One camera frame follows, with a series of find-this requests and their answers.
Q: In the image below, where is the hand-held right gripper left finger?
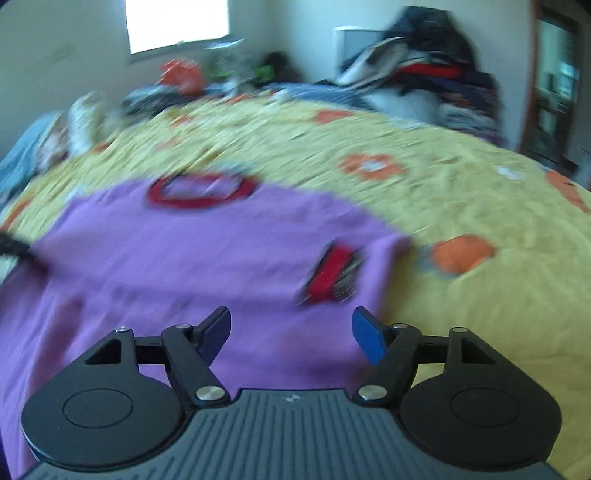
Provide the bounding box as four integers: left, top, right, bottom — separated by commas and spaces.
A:
83, 306, 232, 408

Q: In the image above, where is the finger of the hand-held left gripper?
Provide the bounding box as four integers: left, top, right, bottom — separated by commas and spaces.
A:
0, 229, 47, 274

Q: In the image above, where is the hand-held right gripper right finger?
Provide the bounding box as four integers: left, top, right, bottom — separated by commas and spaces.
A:
352, 306, 509, 409

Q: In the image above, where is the purple shirt with red trim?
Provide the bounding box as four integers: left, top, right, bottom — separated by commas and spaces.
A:
0, 174, 414, 480

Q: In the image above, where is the pile of dark clothes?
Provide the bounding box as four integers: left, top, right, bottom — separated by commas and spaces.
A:
318, 6, 504, 146

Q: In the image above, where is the light blue cloth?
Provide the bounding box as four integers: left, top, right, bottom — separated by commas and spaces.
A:
0, 111, 63, 199

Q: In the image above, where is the white bottle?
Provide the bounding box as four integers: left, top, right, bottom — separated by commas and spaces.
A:
68, 91, 108, 155

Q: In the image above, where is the yellow floral bed sheet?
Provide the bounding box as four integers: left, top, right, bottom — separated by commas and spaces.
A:
0, 95, 591, 480

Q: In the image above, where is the orange plastic bag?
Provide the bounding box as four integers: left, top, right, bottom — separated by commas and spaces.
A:
157, 58, 205, 97

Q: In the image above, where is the grey-blue plastic tub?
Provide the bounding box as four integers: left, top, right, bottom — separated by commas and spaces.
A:
270, 82, 370, 109

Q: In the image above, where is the black bag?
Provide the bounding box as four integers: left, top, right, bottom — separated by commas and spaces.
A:
263, 52, 303, 84

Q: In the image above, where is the bright window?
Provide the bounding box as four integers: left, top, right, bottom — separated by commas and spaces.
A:
124, 0, 230, 54

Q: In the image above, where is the white board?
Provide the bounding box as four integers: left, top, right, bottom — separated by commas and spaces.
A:
333, 26, 389, 75

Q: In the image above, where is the wooden glass-door cabinet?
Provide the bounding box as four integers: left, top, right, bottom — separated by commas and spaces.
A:
519, 4, 583, 172

